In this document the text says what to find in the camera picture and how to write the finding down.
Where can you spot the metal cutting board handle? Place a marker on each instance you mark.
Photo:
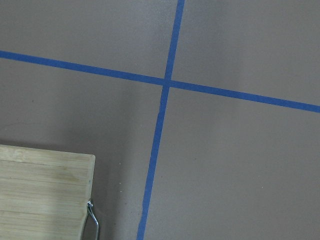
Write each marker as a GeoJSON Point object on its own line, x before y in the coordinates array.
{"type": "Point", "coordinates": [90, 213]}

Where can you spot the wooden cutting board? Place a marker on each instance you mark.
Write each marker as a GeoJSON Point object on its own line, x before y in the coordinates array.
{"type": "Point", "coordinates": [44, 194]}

